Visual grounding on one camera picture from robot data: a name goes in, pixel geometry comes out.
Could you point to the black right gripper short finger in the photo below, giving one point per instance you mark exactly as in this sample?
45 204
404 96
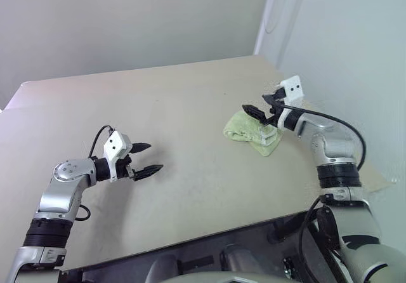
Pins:
269 97

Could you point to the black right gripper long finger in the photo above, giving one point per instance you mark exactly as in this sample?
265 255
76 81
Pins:
255 111

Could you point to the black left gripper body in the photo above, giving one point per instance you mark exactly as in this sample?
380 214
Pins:
122 169

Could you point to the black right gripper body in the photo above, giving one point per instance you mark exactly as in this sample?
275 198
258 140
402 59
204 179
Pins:
276 111

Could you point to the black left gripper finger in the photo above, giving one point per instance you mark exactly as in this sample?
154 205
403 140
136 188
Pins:
147 172
140 147

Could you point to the light green white-edged towel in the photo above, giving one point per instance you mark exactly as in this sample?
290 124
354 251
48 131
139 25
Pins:
241 126

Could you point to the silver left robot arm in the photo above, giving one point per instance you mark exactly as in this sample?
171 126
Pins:
57 197

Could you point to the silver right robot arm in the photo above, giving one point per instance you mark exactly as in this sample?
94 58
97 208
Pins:
336 146

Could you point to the dark grey rounded shape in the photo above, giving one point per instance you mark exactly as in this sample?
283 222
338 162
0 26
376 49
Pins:
163 268

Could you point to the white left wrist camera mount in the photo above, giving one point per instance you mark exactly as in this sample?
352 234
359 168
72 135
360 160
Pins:
115 145

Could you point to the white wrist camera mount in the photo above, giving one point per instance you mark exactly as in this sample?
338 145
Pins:
115 145
293 88

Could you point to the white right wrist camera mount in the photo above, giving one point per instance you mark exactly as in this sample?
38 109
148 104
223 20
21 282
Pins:
293 88

